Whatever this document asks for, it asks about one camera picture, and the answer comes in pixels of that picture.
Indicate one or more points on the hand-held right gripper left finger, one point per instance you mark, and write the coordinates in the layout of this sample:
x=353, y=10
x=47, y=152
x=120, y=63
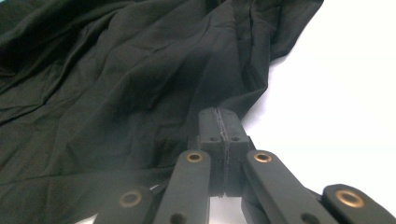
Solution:
x=216, y=140

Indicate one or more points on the black shorts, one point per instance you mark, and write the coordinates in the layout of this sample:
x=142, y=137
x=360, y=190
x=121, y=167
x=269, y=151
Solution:
x=109, y=77

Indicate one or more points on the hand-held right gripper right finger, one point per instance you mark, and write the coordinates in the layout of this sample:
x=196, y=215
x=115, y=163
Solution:
x=235, y=140

